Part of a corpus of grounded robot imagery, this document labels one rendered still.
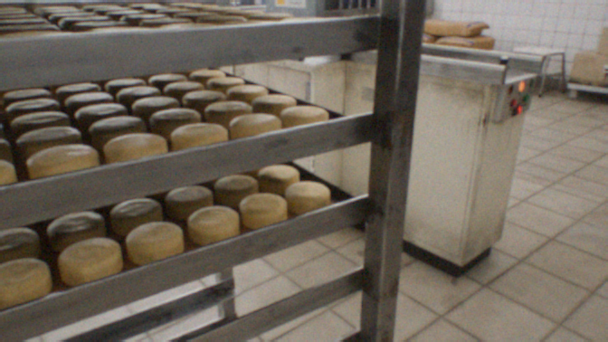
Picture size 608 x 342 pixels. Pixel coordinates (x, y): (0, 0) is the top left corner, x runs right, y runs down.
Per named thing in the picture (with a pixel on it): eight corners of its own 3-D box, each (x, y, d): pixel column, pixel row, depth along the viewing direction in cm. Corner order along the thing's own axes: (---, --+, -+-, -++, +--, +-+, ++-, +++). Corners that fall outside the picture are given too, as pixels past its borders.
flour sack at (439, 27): (415, 34, 564) (416, 19, 557) (433, 31, 591) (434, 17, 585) (472, 39, 518) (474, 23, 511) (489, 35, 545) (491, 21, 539)
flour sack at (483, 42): (468, 56, 505) (470, 40, 499) (432, 52, 533) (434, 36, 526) (498, 49, 552) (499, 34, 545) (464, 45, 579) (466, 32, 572)
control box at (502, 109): (490, 119, 172) (497, 81, 167) (521, 109, 187) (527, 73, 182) (500, 122, 170) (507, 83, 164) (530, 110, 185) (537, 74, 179)
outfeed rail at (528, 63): (237, 32, 317) (237, 21, 315) (241, 31, 319) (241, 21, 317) (539, 74, 179) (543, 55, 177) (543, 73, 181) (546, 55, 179)
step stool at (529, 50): (565, 92, 514) (575, 50, 497) (540, 98, 493) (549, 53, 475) (528, 85, 550) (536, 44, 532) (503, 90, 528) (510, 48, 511)
